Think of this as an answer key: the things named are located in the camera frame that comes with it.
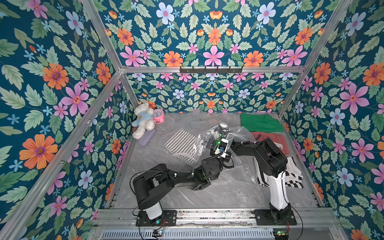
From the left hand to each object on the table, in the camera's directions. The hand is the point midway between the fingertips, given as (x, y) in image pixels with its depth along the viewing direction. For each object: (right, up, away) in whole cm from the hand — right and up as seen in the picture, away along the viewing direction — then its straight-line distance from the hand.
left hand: (226, 139), depth 75 cm
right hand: (-11, -2, +21) cm, 23 cm away
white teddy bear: (-55, +11, +31) cm, 64 cm away
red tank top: (+42, -1, +29) cm, 51 cm away
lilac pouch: (-52, -1, +28) cm, 59 cm away
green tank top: (+33, +9, +39) cm, 52 cm away
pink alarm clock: (-47, +15, +40) cm, 64 cm away
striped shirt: (+41, -23, +11) cm, 48 cm away
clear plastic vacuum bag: (+5, -12, 0) cm, 13 cm away
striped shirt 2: (-24, -7, +25) cm, 36 cm away
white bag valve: (-1, +8, +7) cm, 10 cm away
